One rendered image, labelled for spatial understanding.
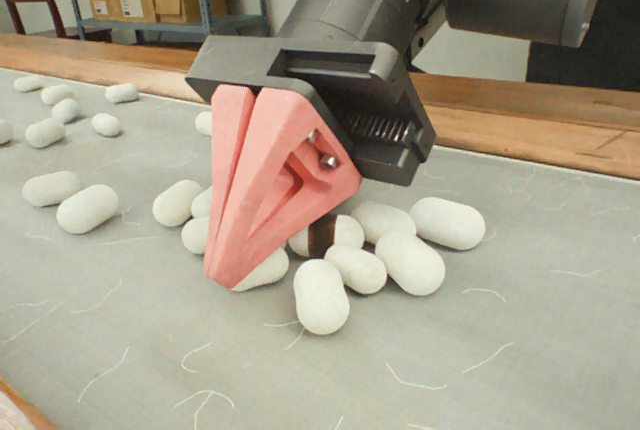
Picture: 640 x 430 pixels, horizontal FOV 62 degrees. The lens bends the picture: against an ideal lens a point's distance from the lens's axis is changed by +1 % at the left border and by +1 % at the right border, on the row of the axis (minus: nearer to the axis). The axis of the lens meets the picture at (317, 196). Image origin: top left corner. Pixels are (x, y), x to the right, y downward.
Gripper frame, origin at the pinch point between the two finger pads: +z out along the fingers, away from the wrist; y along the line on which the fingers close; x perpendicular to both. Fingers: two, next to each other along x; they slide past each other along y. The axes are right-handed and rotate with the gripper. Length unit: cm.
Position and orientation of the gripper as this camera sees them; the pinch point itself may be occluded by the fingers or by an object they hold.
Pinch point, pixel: (226, 264)
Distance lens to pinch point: 22.3
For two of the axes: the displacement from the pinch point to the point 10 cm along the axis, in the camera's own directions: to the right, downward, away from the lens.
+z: -4.2, 8.6, -2.8
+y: 8.0, 2.0, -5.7
